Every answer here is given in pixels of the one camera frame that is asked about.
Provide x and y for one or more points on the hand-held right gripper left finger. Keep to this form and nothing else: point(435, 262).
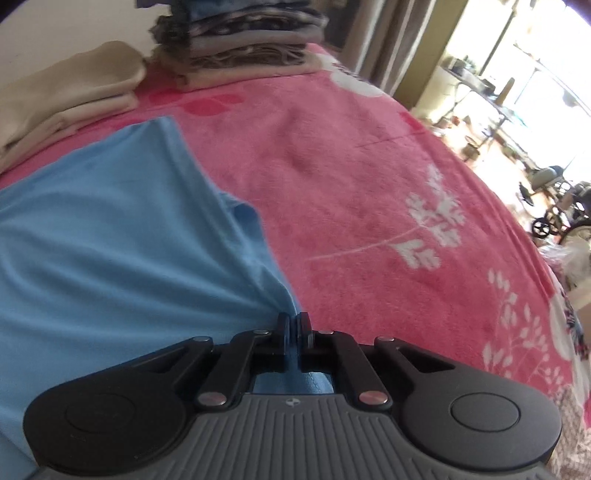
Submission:
point(284, 341)

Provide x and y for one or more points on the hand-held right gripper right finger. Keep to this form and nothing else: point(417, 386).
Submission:
point(304, 341)

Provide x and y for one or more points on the blue shirt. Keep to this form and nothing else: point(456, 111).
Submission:
point(115, 240)

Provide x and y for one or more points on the stack of folded clothes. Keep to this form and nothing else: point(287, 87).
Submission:
point(240, 50)

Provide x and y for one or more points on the pink floral blanket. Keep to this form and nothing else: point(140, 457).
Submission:
point(369, 161)

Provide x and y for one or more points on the white plastic bag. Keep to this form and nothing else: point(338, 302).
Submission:
point(572, 258)

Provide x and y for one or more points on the checked knit sweater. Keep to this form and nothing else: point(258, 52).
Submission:
point(575, 424)

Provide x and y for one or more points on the wheelchair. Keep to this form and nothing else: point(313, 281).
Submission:
point(549, 180)

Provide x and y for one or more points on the folding table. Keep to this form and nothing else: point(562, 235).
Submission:
point(485, 99)

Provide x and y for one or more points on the grey curtain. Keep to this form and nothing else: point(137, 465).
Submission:
point(374, 41)

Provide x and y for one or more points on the beige folded garment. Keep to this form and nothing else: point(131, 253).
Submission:
point(60, 92)

